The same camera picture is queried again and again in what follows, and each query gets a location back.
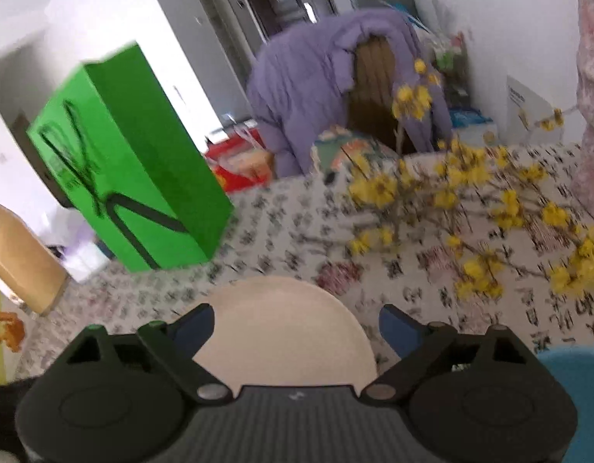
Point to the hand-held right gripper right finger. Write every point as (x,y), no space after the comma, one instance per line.
(398,330)

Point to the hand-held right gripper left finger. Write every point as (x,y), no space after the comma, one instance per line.
(195,328)

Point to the cream plate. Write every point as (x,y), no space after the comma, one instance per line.
(277,328)

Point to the blue bowl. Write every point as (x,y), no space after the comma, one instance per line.
(581,381)

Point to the tissue pack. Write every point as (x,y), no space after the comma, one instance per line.
(85,260)

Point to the calligraphy print tablecloth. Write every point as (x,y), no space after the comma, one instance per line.
(287,226)

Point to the yellow flower branch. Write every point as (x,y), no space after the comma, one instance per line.
(379,188)

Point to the red gift box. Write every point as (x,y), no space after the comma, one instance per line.
(239,164)

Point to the green paper bag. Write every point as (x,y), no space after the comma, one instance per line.
(133,154)

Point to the colourful printed bag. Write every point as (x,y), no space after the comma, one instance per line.
(345,152)

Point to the tan thermos jug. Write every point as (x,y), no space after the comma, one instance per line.
(17,260)

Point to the yellow-green gift box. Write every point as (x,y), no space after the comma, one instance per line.
(0,328)

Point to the wooden chair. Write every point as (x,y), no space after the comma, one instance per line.
(369,91)

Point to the purple jacket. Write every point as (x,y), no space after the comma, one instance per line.
(297,96)

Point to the white paper bag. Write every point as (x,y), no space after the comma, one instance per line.
(526,106)

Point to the pink ceramic vase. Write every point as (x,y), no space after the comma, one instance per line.
(593,106)

